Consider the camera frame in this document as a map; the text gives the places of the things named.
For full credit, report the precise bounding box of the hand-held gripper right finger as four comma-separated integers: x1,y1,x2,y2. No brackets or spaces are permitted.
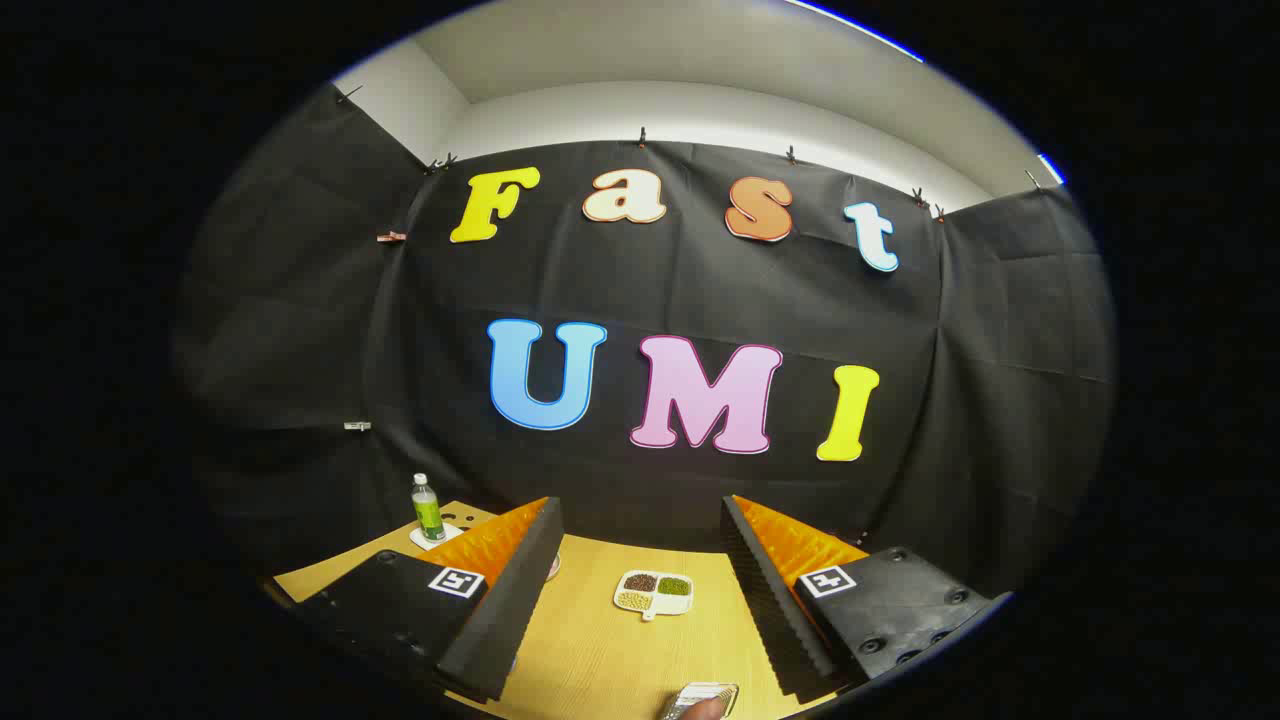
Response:
720,494,1013,701

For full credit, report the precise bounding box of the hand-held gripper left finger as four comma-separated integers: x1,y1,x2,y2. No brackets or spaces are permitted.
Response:
290,497,564,703

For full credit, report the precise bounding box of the white divided bean tray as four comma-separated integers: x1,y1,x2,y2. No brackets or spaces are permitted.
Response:
613,569,695,622

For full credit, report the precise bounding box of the green drink bottle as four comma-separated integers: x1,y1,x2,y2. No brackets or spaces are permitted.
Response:
411,473,447,543

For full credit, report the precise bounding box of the metal wire cutlery basket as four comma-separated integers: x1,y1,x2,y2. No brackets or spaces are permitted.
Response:
658,682,741,720

